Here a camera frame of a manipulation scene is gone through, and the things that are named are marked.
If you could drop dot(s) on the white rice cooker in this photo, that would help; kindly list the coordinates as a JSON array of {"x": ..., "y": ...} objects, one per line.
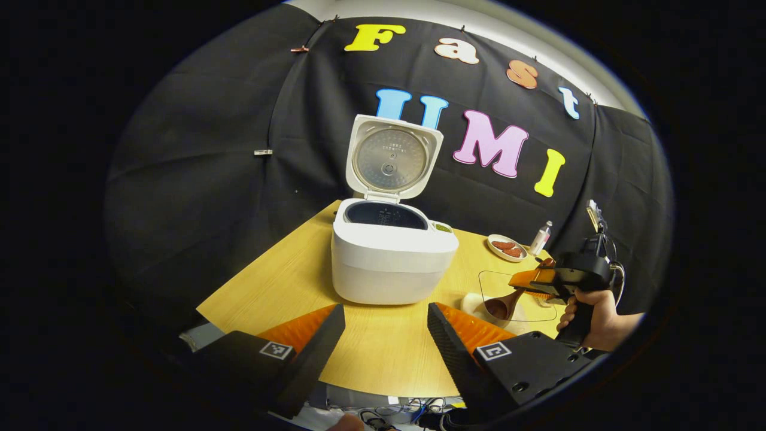
[{"x": 389, "y": 263}]

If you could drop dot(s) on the white round plate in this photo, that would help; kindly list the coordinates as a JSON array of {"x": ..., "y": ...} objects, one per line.
[{"x": 494, "y": 250}]

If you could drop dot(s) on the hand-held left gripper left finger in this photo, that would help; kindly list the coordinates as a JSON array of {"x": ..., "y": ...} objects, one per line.
[{"x": 317, "y": 353}]

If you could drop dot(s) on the white divided grain dish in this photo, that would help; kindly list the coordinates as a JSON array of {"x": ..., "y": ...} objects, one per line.
[{"x": 443, "y": 227}]

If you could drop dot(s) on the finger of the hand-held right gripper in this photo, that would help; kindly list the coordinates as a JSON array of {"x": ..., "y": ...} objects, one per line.
[
  {"x": 532, "y": 278},
  {"x": 541, "y": 294}
]

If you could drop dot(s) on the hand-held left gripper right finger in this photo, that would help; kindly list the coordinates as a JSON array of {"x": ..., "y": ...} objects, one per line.
[{"x": 455, "y": 359}]

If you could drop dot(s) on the copper metal clip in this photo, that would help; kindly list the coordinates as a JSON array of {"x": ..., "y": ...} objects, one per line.
[{"x": 299, "y": 49}]

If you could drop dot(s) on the clear bottle pink label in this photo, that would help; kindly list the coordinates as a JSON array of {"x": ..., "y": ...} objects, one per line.
[{"x": 540, "y": 239}]

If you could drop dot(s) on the brown wooden spoon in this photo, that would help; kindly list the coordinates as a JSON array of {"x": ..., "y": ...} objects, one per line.
[{"x": 502, "y": 306}]

